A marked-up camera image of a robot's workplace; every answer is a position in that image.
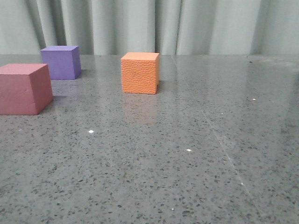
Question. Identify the orange foam cube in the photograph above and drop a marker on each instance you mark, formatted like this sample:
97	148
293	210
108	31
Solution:
140	72

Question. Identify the red foam cube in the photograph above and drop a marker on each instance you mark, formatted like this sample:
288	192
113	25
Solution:
25	88

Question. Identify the grey-green curtain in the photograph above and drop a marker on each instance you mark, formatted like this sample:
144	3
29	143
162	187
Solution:
169	27

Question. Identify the purple foam cube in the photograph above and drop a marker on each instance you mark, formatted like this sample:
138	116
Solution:
63	61

